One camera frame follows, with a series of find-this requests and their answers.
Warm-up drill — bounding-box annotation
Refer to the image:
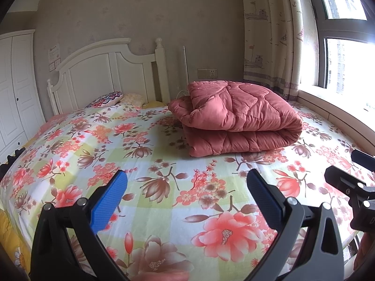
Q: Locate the white paper wall notice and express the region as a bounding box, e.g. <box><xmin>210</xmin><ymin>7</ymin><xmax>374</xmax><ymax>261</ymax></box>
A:
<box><xmin>48</xmin><ymin>44</ymin><xmax>61</xmax><ymax>72</ymax></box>

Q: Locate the yellow floral blanket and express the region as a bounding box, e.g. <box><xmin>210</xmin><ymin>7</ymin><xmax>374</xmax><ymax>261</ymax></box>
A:
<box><xmin>0</xmin><ymin>209</ymin><xmax>31</xmax><ymax>275</ymax></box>

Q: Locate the floral bed sheet mattress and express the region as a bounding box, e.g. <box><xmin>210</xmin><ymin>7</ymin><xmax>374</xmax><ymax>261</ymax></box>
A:
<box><xmin>1</xmin><ymin>104</ymin><xmax>374</xmax><ymax>280</ymax></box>

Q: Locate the colourful embroidered pillow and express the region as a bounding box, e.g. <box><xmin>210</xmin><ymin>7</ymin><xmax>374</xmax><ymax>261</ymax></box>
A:
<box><xmin>86</xmin><ymin>91</ymin><xmax>123</xmax><ymax>108</ymax></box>

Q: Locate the person's right hand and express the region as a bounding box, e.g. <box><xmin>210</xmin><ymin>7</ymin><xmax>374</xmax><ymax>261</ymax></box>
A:
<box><xmin>353</xmin><ymin>233</ymin><xmax>374</xmax><ymax>270</ymax></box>

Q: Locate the white wooden headboard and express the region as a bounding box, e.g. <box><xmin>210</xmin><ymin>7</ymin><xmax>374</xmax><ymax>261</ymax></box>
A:
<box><xmin>47</xmin><ymin>37</ymin><xmax>171</xmax><ymax>115</ymax></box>

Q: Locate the white wardrobe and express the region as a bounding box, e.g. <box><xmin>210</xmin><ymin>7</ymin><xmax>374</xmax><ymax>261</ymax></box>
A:
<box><xmin>0</xmin><ymin>29</ymin><xmax>45</xmax><ymax>161</ymax></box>

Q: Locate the pink quilted jacket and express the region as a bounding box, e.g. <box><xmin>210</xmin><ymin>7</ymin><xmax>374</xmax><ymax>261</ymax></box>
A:
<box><xmin>169</xmin><ymin>81</ymin><xmax>303</xmax><ymax>157</ymax></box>

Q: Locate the silver vertical lamp pole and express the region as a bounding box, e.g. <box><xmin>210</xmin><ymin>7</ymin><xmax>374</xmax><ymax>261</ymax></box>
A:
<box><xmin>182</xmin><ymin>45</ymin><xmax>189</xmax><ymax>86</ymax></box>

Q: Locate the beige fluffy pillow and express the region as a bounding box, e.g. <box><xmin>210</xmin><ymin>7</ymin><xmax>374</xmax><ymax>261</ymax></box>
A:
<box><xmin>120</xmin><ymin>93</ymin><xmax>146</xmax><ymax>108</ymax></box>

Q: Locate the dark framed window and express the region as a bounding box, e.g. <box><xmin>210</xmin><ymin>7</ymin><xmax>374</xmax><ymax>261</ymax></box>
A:
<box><xmin>311</xmin><ymin>0</ymin><xmax>374</xmax><ymax>113</ymax></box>

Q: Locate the patterned beige curtain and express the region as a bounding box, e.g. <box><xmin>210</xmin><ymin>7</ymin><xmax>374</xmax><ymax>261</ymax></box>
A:
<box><xmin>243</xmin><ymin>0</ymin><xmax>303</xmax><ymax>101</ymax></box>

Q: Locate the yellow pillow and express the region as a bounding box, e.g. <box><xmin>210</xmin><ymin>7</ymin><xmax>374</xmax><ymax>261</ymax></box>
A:
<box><xmin>142</xmin><ymin>101</ymin><xmax>167</xmax><ymax>109</ymax></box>

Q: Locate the wall power socket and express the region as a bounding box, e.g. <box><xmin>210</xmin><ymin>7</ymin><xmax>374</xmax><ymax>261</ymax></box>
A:
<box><xmin>197</xmin><ymin>69</ymin><xmax>217</xmax><ymax>79</ymax></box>

